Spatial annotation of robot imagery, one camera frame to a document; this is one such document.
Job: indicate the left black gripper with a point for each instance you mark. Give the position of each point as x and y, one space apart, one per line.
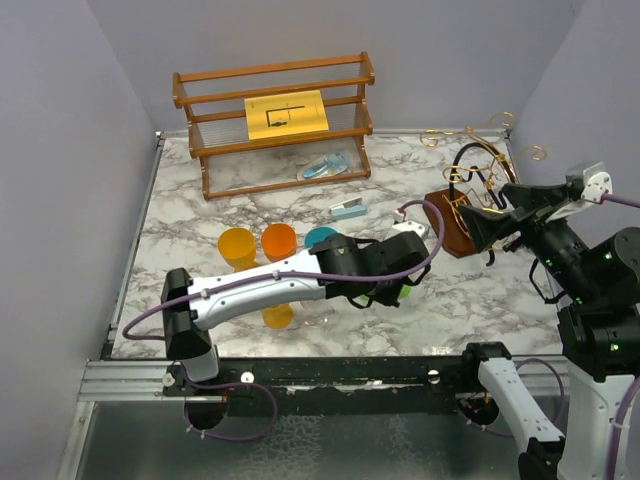
389 296

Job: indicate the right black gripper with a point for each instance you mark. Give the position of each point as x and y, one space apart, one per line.
486 225

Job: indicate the green wine glass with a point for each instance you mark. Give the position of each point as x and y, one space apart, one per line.
405 291

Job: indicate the blue wine glass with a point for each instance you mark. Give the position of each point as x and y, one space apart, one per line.
318 234

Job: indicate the orange wine glass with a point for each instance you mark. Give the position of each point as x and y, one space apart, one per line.
279 241

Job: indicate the yellow wine glass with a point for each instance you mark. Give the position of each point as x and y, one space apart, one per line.
278 316
237 247

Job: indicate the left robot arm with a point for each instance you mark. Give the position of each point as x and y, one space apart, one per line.
339 266

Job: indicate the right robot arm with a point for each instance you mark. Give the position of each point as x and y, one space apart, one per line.
599 331

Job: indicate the wine glass rack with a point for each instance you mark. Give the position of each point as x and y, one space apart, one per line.
474 178

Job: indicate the wooden shelf rack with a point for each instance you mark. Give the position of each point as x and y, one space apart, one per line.
213 103

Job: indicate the light blue stapler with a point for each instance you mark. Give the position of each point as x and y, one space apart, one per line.
348 209

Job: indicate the blue correction tape package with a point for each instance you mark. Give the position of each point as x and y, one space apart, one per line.
328 165

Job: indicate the yellow book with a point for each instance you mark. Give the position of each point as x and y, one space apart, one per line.
285 114

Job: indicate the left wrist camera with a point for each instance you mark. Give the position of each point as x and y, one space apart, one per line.
402 223

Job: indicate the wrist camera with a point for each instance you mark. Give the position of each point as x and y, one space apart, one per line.
402 223
586 183

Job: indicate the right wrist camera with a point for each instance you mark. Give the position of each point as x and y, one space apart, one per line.
586 183

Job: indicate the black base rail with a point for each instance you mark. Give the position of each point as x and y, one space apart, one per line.
327 386

